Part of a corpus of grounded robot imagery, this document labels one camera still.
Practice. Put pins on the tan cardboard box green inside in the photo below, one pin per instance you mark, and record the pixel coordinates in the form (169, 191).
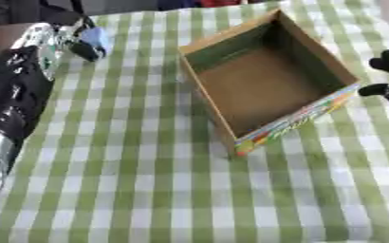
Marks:
(258, 91)

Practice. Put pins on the light blue block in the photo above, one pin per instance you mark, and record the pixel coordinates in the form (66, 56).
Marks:
(97, 38)

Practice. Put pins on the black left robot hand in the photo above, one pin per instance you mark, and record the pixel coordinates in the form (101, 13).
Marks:
(87, 50)

